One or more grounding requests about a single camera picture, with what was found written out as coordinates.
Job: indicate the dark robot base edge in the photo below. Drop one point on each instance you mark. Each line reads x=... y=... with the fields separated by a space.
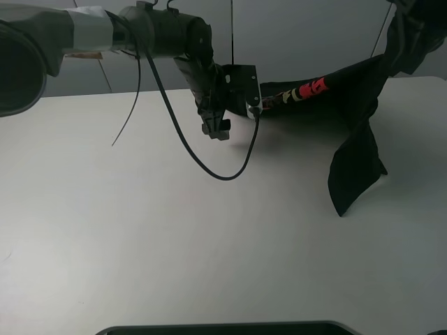
x=310 y=327

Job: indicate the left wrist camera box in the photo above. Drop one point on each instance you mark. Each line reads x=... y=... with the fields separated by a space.
x=242 y=91

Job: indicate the black printed t-shirt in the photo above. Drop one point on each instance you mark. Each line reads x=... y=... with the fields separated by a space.
x=353 y=92

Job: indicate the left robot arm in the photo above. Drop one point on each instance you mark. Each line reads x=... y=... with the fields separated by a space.
x=34 y=41

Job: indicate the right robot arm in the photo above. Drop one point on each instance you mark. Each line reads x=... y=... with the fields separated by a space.
x=429 y=13

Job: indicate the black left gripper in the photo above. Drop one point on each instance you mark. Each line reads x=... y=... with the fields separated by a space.
x=212 y=113

